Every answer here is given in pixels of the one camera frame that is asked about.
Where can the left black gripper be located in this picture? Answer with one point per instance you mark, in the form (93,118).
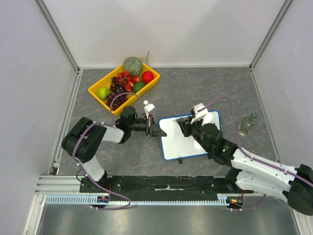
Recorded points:
(152,129)

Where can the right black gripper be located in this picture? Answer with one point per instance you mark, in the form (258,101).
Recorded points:
(190,127)

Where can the blue framed whiteboard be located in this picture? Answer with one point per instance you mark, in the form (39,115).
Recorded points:
(175,145)

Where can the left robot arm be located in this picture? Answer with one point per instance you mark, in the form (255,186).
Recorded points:
(83,140)

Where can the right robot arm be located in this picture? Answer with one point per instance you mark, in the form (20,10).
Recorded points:
(250,172)

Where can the dark green lime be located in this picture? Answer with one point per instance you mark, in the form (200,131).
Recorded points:
(138,86)

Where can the red apple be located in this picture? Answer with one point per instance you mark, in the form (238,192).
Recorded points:
(147,77)

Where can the purple grape bunch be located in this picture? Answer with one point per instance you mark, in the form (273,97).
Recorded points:
(116,89)

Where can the glass soda bottle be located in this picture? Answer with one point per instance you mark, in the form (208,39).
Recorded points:
(246,124)

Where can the red fruit cluster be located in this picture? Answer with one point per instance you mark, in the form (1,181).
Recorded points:
(127,81)

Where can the light green apple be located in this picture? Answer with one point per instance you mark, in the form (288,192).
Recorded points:
(102,93)

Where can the green melon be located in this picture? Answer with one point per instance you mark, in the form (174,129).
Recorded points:
(133,65)

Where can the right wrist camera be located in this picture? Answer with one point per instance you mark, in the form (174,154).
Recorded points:
(200,112)

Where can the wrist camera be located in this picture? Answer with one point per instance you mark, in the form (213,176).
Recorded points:
(200,112)
(148,107)

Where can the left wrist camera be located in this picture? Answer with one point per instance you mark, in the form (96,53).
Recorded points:
(148,107)

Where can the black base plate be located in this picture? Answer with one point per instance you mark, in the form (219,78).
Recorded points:
(170,188)

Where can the light blue cable duct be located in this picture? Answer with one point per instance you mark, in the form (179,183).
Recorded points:
(97,200)

